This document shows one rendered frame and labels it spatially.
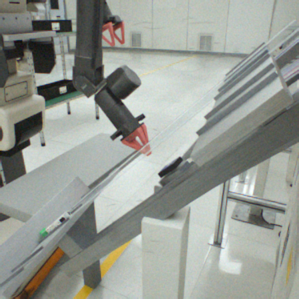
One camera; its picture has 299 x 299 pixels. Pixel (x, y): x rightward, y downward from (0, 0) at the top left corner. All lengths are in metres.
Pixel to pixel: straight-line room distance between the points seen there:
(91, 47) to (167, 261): 0.51
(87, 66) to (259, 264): 1.24
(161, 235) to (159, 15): 9.91
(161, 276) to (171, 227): 0.10
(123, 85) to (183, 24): 9.23
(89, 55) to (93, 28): 0.06
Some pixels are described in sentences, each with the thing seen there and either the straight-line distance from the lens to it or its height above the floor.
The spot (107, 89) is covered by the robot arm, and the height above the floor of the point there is 0.92.
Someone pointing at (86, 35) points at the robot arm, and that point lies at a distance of 0.75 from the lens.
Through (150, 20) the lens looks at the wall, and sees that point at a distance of 10.37.
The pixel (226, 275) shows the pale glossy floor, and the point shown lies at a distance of 1.52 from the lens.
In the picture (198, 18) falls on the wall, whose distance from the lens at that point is 9.79.
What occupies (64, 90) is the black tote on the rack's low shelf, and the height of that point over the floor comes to 0.40.
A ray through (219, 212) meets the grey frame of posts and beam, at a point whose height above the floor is 0.20.
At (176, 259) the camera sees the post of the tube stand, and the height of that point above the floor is 0.77.
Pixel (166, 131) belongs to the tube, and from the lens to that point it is 0.38.
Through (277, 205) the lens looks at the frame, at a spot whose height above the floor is 0.32.
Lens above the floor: 1.09
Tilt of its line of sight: 25 degrees down
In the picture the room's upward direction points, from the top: straight up
